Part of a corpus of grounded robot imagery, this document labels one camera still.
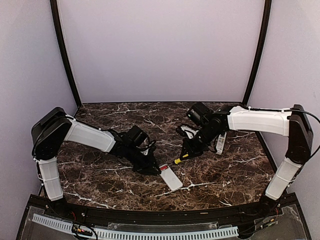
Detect yellow handled screwdriver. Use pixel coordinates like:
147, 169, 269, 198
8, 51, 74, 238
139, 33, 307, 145
173, 153, 189, 165

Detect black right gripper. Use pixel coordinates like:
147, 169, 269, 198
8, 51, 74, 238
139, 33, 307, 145
179, 124, 220, 161

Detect red AAA battery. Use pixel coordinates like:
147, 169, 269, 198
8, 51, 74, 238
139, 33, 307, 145
160, 164, 169, 171

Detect black front rail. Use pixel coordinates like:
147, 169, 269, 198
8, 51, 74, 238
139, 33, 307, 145
27, 193, 301, 227

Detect white remote control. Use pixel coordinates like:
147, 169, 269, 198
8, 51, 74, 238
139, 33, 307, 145
160, 166, 183, 192

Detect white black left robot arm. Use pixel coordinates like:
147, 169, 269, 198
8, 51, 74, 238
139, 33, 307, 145
31, 107, 161, 218

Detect black right frame post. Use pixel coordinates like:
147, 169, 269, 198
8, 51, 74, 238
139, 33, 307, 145
241, 0, 272, 106

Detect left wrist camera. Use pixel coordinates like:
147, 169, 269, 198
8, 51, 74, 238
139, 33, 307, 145
140, 140, 157, 156

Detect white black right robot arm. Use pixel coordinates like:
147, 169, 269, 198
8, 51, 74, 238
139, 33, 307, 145
179, 102, 314, 217

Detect black frame post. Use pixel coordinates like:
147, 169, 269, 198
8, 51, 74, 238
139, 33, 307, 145
241, 0, 272, 106
49, 0, 82, 109

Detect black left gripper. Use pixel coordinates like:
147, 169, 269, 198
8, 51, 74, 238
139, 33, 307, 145
125, 145, 162, 176

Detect black left frame post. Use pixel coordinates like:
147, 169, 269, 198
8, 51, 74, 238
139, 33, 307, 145
49, 0, 82, 109

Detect white air conditioner remote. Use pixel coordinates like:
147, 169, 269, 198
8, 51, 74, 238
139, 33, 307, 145
216, 132, 227, 155

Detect white slotted cable duct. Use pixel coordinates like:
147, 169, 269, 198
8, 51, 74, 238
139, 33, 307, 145
31, 214, 239, 240

